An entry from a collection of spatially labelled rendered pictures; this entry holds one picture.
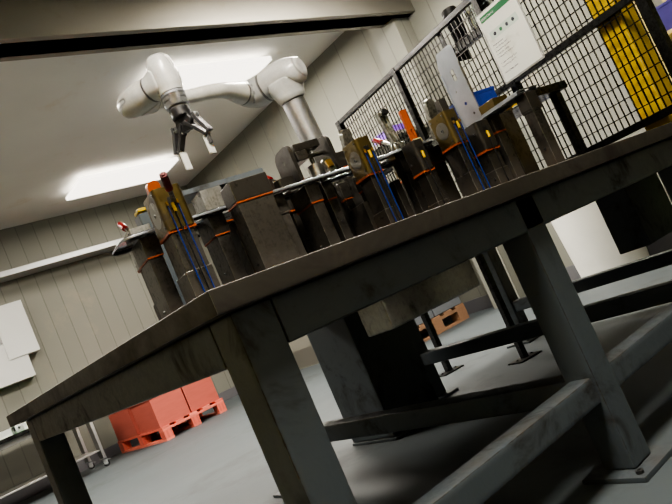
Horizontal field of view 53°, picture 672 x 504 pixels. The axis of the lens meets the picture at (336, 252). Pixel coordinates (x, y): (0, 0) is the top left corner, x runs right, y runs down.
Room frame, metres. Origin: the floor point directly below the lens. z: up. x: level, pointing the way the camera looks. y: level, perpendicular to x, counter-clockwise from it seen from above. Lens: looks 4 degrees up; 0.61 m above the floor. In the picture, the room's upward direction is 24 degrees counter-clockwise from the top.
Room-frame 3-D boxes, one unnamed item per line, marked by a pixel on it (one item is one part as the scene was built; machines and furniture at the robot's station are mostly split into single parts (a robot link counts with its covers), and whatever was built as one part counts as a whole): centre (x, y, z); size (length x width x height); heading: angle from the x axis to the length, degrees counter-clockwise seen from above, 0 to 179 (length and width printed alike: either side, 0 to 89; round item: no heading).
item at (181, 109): (2.39, 0.31, 1.43); 0.08 x 0.07 x 0.09; 55
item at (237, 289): (2.41, -0.29, 0.68); 2.56 x 1.61 x 0.04; 129
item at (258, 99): (2.89, 0.05, 1.58); 0.18 x 0.14 x 0.13; 153
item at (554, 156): (2.21, -0.78, 0.84); 0.05 x 0.05 x 0.29; 30
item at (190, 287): (1.75, 0.36, 0.88); 0.14 x 0.09 x 0.36; 30
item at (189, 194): (2.39, 0.32, 1.16); 0.37 x 0.14 x 0.02; 120
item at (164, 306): (1.90, 0.49, 0.84); 0.12 x 0.05 x 0.29; 30
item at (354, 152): (2.09, -0.20, 0.87); 0.12 x 0.07 x 0.35; 30
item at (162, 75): (2.39, 0.33, 1.61); 0.13 x 0.11 x 0.16; 63
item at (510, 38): (2.65, -0.98, 1.30); 0.23 x 0.02 x 0.31; 30
